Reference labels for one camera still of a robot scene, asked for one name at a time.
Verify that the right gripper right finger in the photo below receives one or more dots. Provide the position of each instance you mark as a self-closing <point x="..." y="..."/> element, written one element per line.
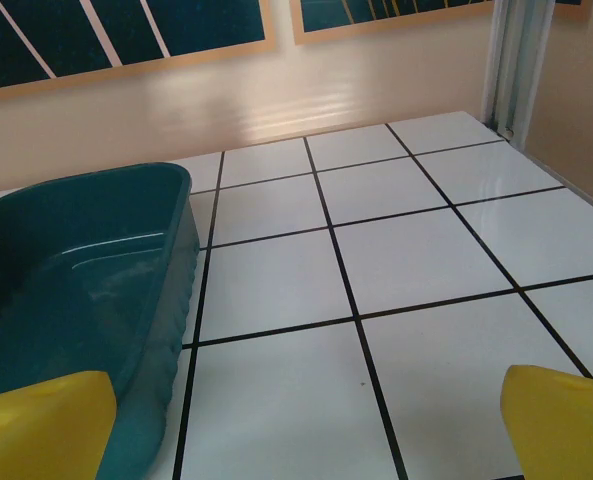
<point x="566" y="430"/>

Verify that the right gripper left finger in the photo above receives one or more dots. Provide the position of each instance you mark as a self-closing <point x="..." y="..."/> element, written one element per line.
<point x="41" y="425"/>

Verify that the teal plastic container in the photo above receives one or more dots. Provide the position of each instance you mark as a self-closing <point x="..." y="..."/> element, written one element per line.
<point x="76" y="280"/>

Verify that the aluminium frame post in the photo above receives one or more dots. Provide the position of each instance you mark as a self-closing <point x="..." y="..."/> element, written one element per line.
<point x="513" y="60"/>

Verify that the flower stem wall panel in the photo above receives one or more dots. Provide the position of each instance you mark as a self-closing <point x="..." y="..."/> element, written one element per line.
<point x="201" y="25"/>

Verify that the wall panel with yellow lines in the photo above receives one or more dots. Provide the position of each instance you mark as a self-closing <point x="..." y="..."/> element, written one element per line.
<point x="326" y="12"/>

